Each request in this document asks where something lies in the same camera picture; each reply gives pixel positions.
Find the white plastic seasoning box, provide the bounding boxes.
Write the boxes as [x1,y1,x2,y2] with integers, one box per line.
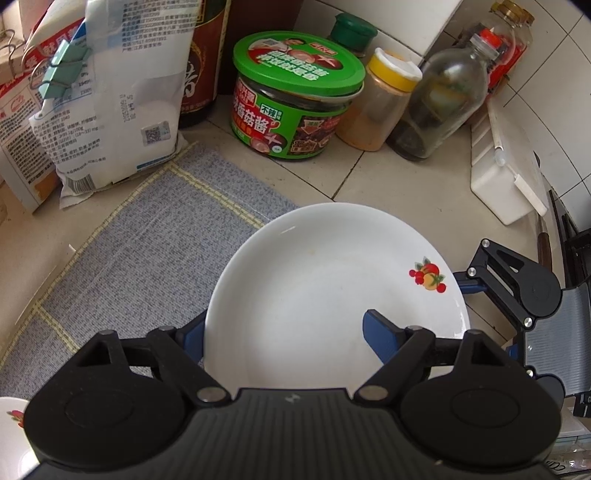
[470,97,549,226]

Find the green lid sauce jar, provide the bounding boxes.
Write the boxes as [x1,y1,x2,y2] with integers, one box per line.
[230,31,366,161]

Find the green cap small jar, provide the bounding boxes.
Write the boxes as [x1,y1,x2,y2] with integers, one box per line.
[329,12,378,58]

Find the grey green checked cloth mat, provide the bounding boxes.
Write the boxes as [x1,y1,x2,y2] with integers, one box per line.
[1,145,295,399]

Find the large white round plate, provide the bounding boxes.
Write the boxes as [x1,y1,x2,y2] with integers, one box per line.
[204,203,470,392]

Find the white plastic bag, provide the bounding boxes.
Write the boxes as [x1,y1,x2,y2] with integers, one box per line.
[29,1,200,208]

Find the red white paper bag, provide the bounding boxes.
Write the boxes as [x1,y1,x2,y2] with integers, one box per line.
[1,15,83,212]

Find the white oval dish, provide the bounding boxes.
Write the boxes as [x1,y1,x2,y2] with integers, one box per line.
[0,397,38,480]

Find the yellow lid spice jar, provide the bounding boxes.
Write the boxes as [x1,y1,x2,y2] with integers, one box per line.
[335,47,423,151]

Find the dark soy sauce bottle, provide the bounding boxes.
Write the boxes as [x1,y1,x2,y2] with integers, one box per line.
[179,0,231,129]

